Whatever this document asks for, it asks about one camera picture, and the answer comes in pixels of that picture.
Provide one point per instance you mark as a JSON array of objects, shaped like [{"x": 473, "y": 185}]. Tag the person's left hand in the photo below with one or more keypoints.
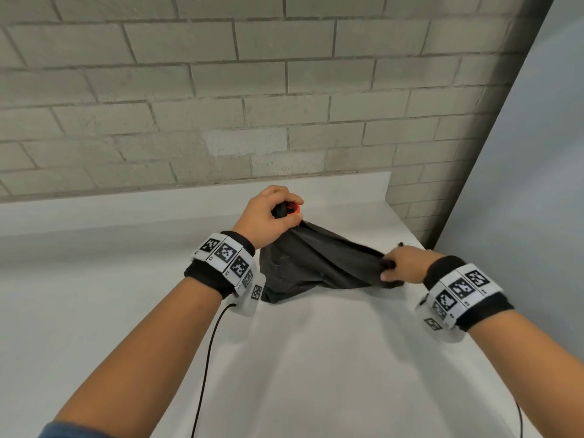
[{"x": 262, "y": 221}]

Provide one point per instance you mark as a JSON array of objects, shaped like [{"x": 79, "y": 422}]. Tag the person's right hand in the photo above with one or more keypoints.
[{"x": 408, "y": 264}]

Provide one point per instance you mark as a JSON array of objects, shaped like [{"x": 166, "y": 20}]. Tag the red hair dryer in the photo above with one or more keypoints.
[{"x": 294, "y": 207}]

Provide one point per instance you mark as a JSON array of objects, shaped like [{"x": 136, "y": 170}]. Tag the black fabric drawstring bag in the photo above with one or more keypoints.
[{"x": 319, "y": 264}]

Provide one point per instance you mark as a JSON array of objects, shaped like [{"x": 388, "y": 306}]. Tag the person's left forearm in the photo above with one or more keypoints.
[{"x": 137, "y": 360}]

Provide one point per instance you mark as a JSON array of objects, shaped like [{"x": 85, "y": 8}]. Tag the person's right forearm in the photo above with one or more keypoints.
[{"x": 524, "y": 369}]

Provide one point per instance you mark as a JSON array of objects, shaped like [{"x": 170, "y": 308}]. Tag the person's blue shirt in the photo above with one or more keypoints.
[{"x": 68, "y": 431}]

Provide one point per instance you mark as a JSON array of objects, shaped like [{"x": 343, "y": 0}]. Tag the left wristband with marker tiles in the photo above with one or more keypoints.
[{"x": 223, "y": 262}]

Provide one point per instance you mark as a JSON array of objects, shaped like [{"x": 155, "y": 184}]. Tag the wristband with marker tiles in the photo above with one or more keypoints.
[
  {"x": 465, "y": 291},
  {"x": 223, "y": 262}
]

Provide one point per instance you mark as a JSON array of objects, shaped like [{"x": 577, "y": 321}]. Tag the right wristband with marker tiles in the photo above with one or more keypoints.
[{"x": 465, "y": 291}]

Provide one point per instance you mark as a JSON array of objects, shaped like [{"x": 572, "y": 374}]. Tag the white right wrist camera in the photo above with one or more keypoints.
[{"x": 433, "y": 323}]

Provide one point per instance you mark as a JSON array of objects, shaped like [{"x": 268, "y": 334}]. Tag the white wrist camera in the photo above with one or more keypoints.
[
  {"x": 433, "y": 323},
  {"x": 253, "y": 296}
]

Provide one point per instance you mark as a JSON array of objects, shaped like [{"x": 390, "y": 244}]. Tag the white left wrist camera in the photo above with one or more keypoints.
[{"x": 253, "y": 296}]

